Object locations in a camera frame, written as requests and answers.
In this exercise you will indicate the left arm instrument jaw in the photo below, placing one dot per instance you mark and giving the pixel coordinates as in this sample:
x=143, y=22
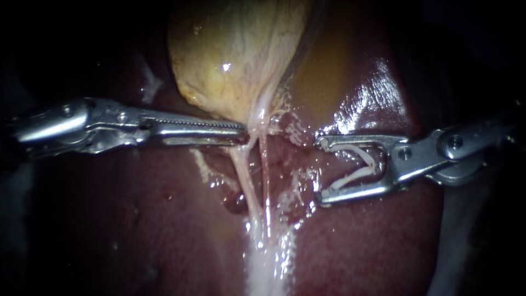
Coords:
x=193, y=124
x=197, y=134

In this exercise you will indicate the right arm instrument jaw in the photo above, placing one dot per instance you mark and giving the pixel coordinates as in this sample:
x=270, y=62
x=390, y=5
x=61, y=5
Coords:
x=361, y=140
x=357, y=192

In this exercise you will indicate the thin tube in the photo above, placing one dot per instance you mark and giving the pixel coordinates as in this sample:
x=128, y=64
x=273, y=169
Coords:
x=246, y=172

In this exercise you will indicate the white clip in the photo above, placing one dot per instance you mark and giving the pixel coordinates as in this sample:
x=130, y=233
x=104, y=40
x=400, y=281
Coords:
x=354, y=176

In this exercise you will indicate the right arm instrument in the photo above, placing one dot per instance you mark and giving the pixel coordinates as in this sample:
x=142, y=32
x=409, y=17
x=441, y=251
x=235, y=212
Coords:
x=448, y=150

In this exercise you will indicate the pale fatty tissue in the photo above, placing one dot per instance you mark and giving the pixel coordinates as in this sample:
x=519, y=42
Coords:
x=263, y=271
x=202, y=164

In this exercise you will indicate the gallbladder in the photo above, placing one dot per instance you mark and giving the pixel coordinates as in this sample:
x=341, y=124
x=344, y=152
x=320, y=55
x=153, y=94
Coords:
x=230, y=53

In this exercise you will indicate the dark red liver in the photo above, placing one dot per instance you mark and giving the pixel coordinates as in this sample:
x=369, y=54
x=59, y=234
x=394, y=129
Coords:
x=156, y=213

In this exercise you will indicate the left arm instrument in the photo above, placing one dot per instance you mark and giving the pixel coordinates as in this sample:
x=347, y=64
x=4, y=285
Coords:
x=74, y=123

